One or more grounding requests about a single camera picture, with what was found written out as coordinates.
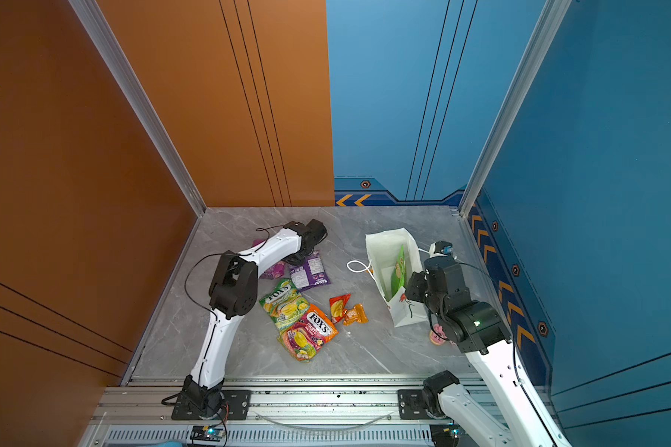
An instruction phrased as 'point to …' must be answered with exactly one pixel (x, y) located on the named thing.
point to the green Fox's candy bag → (285, 304)
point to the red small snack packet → (337, 305)
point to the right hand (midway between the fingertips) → (411, 275)
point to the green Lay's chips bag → (398, 277)
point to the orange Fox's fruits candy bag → (305, 338)
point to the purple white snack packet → (311, 274)
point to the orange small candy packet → (356, 314)
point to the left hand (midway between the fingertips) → (285, 254)
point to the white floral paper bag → (382, 250)
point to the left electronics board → (207, 433)
